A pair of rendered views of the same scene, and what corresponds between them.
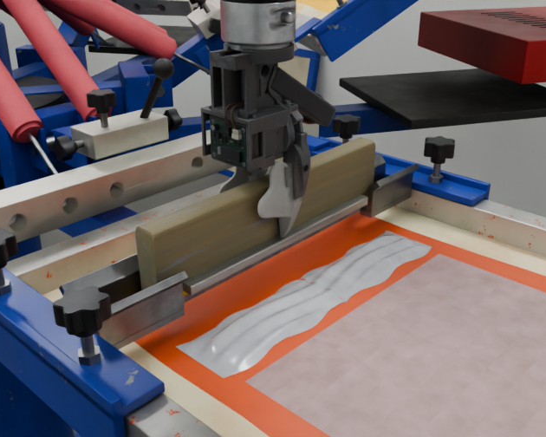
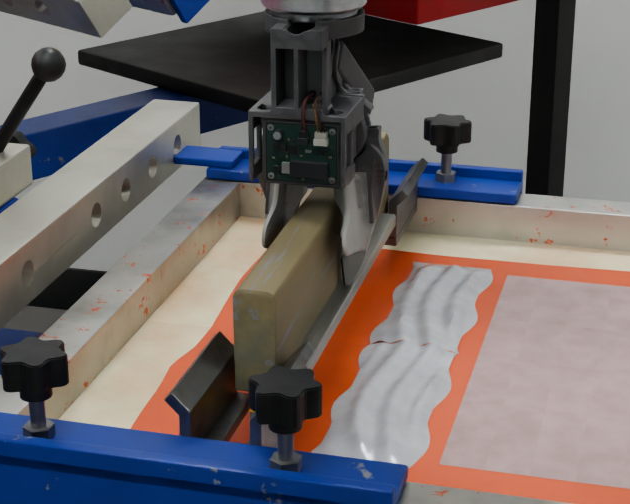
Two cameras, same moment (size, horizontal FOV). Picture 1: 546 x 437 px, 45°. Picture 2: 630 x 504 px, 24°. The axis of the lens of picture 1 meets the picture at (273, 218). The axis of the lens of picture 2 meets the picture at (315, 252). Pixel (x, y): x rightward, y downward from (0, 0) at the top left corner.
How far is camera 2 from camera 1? 0.57 m
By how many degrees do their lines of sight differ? 27
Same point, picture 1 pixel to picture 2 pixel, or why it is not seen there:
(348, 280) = (437, 329)
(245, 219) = (321, 263)
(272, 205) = (352, 235)
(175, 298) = not seen: hidden behind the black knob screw
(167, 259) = (282, 330)
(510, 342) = not seen: outside the picture
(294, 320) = (424, 387)
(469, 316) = (611, 334)
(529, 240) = (605, 234)
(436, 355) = (616, 381)
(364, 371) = (558, 417)
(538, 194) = not seen: hidden behind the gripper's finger
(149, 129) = (14, 170)
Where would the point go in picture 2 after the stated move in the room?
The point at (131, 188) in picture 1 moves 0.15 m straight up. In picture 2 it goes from (40, 268) to (26, 82)
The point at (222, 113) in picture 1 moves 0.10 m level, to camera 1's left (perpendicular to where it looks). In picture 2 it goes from (293, 112) to (160, 133)
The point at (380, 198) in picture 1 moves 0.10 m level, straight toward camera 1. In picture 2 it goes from (400, 214) to (446, 254)
